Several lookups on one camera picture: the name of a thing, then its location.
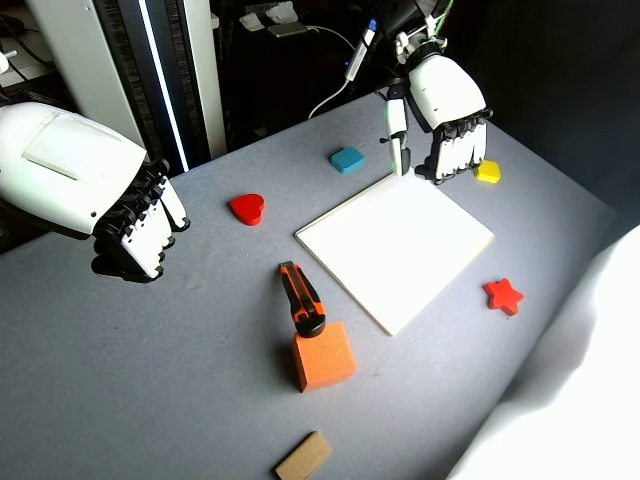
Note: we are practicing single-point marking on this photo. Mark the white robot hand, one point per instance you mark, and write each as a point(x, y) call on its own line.
point(445, 95)
point(60, 165)

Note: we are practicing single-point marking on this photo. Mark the white paper board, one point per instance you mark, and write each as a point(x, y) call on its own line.
point(395, 250)

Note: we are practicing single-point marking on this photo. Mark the orange black utility knife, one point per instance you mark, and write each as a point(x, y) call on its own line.
point(302, 300)

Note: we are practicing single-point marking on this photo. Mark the yellow pentagon block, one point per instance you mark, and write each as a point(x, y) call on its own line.
point(489, 171)

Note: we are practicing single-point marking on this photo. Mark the white adapter stick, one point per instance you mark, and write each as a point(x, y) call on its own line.
point(361, 47)

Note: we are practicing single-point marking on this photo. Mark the white cabinet with light strip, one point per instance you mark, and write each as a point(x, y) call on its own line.
point(90, 65)

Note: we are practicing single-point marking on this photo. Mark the blue rounded square block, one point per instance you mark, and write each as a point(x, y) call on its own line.
point(347, 159)

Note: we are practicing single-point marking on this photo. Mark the silver power bank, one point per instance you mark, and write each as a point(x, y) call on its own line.
point(286, 29)

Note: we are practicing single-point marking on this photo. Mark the white crumpled cloth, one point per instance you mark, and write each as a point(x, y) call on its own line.
point(280, 11)

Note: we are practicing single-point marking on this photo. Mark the red heart block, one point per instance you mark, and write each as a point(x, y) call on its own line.
point(247, 207)

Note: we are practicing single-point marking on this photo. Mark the red star block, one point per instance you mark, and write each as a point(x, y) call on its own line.
point(502, 296)

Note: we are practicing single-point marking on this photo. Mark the grey table cloth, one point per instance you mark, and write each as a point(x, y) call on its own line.
point(150, 375)

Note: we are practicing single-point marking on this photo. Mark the orange cube block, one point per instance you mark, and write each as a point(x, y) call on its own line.
point(325, 360)

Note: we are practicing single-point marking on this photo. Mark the tan wooden rectangular block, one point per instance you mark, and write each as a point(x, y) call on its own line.
point(304, 457)

